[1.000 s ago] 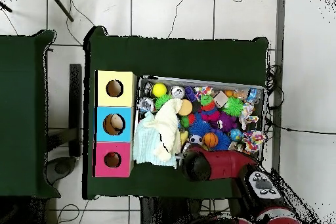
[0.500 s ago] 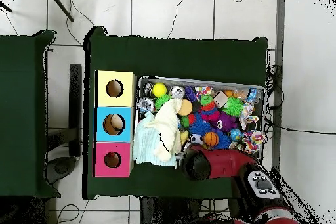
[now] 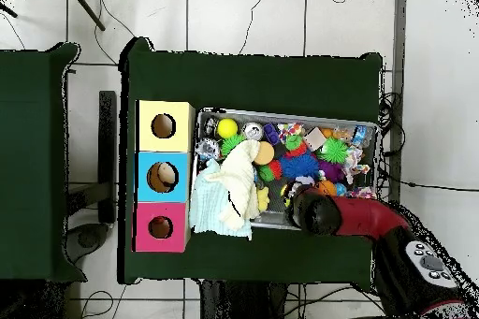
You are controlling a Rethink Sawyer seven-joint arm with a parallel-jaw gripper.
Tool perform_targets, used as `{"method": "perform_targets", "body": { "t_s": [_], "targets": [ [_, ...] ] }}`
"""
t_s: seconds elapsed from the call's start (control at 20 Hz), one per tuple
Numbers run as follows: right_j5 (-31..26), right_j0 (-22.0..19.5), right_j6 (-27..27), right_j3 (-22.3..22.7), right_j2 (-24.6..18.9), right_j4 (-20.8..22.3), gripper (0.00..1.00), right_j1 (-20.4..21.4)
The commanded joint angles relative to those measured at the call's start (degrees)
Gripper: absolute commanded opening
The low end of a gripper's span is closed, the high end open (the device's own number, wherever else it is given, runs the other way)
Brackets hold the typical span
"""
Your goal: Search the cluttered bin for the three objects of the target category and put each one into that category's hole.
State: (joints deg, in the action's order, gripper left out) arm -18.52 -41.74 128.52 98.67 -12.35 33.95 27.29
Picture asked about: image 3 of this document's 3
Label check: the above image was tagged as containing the multicoloured spiky caterpillar toy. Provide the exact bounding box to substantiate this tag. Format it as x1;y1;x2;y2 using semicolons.
282;133;310;159

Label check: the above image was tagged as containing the cream and mint cloth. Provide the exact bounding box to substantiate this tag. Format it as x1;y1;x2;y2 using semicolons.
188;138;263;240

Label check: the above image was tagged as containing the dark green tablecloth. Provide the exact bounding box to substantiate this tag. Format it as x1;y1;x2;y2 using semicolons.
117;36;384;285
0;42;88;283

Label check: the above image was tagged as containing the large green spiky ball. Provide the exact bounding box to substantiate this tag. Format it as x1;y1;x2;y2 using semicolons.
220;133;246;157

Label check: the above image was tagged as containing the black monitor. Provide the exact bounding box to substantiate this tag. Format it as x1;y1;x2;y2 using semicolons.
63;90;118;265

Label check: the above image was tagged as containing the orange toy basketball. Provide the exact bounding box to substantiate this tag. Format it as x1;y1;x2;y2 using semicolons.
315;179;338;197

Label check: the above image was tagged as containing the silver top drink can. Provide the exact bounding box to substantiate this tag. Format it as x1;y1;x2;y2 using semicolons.
241;121;264;141

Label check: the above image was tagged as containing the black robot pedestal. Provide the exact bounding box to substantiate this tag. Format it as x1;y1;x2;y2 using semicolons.
199;280;289;319

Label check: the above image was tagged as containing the blue spiky toy with eyes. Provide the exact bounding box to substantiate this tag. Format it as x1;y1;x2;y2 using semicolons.
278;152;321;181

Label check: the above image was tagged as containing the green spiky rubber toy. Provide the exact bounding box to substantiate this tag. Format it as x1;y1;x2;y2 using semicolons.
317;137;350;166

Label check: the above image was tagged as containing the yellow plush duck toy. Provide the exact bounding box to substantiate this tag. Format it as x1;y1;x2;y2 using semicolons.
255;186;270;212

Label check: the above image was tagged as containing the wooden box with three holes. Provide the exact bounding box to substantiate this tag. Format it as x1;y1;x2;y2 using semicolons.
132;99;196;254

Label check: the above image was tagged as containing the yellow ball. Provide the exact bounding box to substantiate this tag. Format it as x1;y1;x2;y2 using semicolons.
216;117;240;139

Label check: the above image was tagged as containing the silver wire mesh bin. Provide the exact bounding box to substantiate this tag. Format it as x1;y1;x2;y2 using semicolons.
188;106;381;237

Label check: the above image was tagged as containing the plain wooden cube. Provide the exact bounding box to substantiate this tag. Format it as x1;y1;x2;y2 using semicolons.
302;126;327;152

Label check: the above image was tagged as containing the black tripod leg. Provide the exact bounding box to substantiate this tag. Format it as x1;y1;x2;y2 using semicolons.
66;0;107;32

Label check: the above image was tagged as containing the round orange sponge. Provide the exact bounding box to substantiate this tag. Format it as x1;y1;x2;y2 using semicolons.
253;140;276;166

